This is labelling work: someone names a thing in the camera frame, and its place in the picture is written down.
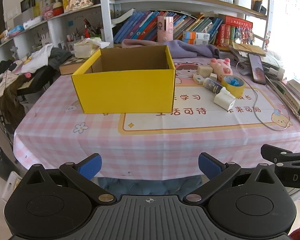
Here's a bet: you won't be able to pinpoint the purple and pink garment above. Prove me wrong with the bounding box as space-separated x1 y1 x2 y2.
121 39 220 58

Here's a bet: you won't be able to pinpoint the row of colourful thin books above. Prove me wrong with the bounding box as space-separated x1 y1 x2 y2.
114 10 224 46

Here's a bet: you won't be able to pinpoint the brown checkered box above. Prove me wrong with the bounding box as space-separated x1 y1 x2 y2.
59 54 90 75

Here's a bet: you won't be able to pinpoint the orange blue white carton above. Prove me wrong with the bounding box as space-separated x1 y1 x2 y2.
182 31 210 41
182 39 209 46

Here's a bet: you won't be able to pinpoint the beige rectangular block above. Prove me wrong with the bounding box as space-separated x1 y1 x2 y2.
197 65 214 78

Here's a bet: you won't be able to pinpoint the row of thick dictionaries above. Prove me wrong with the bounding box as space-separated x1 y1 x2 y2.
215 24 237 47

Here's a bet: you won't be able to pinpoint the black smartphone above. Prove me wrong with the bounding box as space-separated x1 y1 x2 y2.
248 53 267 85

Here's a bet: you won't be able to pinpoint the small black box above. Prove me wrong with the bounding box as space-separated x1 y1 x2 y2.
252 0 267 15

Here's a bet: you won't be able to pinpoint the white bookshelf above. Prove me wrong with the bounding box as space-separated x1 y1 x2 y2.
0 0 272 63

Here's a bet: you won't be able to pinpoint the pink cylindrical tumbler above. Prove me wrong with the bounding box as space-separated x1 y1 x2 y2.
157 16 175 42

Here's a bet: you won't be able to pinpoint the dark grey garment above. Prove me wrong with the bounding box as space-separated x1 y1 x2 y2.
48 47 73 69

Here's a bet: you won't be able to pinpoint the cream cloth covered box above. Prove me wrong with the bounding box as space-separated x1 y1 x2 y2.
73 37 111 58

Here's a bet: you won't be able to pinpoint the yellow tape roll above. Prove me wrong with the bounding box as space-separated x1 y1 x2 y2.
221 75 246 98

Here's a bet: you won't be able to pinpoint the pink pig plush toy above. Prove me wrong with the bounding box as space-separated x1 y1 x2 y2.
209 58 234 81

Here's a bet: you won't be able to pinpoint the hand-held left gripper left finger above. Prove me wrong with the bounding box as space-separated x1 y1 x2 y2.
19 153 117 204

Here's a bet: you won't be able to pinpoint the stack of papers and books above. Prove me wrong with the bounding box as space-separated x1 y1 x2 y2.
266 79 300 128

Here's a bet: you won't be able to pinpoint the yellow cardboard box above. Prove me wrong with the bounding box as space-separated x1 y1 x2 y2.
71 44 176 114

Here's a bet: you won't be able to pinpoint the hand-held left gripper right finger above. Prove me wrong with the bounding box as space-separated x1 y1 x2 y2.
186 152 282 204

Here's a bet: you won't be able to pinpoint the black trash bin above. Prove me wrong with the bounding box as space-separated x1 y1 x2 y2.
0 146 15 178

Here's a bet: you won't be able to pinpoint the assorted stationery items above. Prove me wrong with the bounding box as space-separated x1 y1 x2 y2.
65 19 104 49

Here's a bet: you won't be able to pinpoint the white charging cable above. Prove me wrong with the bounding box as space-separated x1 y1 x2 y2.
236 59 291 131

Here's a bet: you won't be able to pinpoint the white wall plug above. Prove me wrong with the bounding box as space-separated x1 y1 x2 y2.
264 66 285 80

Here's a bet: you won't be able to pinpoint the brown paper envelope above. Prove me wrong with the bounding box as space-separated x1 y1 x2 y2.
232 42 267 57

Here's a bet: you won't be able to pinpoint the dark blue labelled bottle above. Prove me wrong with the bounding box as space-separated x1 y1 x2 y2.
204 77 227 94

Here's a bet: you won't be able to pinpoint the large white power adapter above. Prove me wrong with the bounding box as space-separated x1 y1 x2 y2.
213 90 237 111

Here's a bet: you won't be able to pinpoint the red boxed book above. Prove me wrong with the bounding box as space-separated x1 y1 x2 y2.
224 15 253 30

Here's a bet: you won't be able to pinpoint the colourful cartoon figure stands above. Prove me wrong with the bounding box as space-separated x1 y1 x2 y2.
236 27 255 45

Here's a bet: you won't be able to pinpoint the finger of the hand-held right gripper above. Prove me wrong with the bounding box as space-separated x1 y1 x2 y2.
261 144 300 167

